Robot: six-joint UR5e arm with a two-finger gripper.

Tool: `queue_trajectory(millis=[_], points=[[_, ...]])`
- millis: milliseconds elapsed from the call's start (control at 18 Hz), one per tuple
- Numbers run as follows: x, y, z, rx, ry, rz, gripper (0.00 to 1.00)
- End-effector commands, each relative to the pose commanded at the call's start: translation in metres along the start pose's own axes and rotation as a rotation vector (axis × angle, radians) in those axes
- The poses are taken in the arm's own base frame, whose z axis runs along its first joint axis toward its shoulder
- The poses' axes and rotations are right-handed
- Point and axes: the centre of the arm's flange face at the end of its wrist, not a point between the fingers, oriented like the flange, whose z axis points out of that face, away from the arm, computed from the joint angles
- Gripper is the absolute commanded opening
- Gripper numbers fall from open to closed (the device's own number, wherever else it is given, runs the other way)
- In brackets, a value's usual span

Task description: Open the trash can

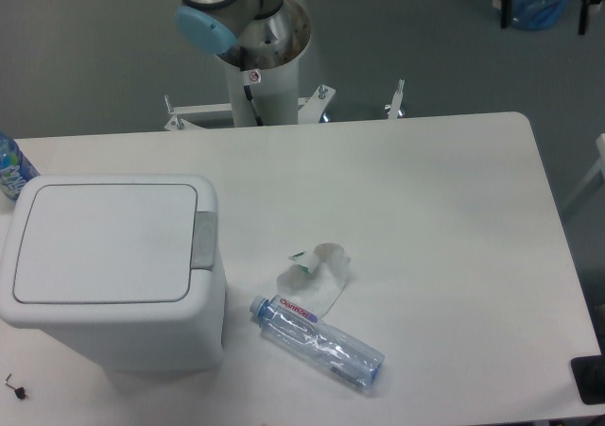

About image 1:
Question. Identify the white push-lid trash can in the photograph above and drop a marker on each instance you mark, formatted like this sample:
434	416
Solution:
123	269

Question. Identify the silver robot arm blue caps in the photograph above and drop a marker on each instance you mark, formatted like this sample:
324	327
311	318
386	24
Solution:
214	26

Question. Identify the crumpled clear plastic wrapper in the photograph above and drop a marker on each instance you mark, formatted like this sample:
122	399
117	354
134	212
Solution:
316	278

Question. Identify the crushed clear plastic water bottle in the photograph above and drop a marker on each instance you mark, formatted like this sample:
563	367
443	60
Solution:
302	333

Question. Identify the blue labelled drink bottle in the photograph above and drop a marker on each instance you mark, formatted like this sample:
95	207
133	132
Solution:
16	168

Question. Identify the blue plastic bag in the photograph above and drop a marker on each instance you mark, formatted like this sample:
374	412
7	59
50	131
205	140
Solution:
534	15

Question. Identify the black table-edge clamp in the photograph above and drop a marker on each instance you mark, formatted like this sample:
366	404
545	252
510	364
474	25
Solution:
588	373

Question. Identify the small black metal key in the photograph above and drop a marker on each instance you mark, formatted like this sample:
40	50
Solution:
18	391

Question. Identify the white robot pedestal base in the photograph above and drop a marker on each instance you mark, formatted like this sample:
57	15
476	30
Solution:
262	76

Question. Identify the white furniture frame at right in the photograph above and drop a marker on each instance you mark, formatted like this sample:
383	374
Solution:
588	185

